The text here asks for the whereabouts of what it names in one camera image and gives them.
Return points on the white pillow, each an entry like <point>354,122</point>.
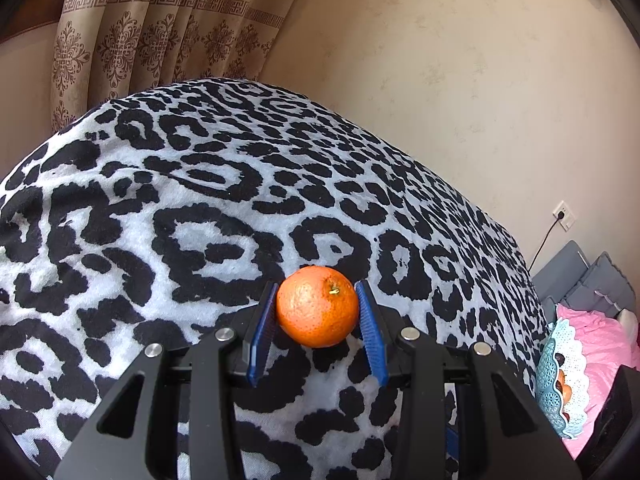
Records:
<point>630,324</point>

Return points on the large orange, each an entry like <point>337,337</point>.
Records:
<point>317,306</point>

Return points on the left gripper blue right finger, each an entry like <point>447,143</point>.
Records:
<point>502,432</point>

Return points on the pink dotted quilt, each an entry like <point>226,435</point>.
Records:
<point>606,346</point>

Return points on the white wall socket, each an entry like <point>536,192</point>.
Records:
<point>564,216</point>

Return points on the leopard print blanket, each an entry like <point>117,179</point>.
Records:
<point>154,217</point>

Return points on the light blue lattice fruit basket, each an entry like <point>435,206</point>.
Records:
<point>563,351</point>

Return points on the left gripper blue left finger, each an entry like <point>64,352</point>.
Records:
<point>133,433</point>

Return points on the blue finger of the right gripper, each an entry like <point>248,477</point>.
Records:
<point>452,442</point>

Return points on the beige patterned curtain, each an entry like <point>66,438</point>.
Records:
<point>106,49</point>

